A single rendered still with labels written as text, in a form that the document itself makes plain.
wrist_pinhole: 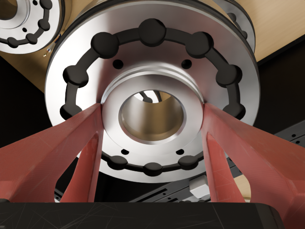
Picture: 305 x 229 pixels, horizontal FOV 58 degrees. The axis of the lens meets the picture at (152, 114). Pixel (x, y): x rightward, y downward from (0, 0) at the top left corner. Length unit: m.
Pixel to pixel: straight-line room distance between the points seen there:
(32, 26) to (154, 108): 0.16
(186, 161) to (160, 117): 0.03
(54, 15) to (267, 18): 0.20
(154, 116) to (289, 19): 0.20
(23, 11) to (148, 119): 0.17
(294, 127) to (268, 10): 0.12
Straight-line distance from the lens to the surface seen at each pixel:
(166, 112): 0.15
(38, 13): 0.28
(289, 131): 0.25
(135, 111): 0.15
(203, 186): 0.26
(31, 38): 0.30
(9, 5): 0.32
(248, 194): 0.47
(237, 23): 0.27
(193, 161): 0.16
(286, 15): 0.31
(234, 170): 0.27
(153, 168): 0.16
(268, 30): 0.31
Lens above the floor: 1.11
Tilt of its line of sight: 54 degrees down
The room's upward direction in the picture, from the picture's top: 175 degrees counter-clockwise
